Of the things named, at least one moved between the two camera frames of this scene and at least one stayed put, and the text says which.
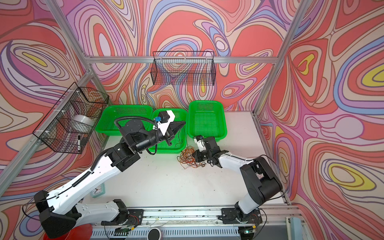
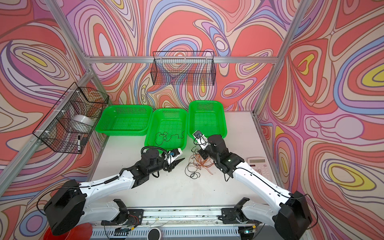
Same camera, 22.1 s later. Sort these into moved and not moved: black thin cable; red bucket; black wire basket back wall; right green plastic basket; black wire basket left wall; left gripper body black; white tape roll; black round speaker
Moved: left gripper body black; black thin cable
Not moved: white tape roll; red bucket; black wire basket back wall; black round speaker; black wire basket left wall; right green plastic basket
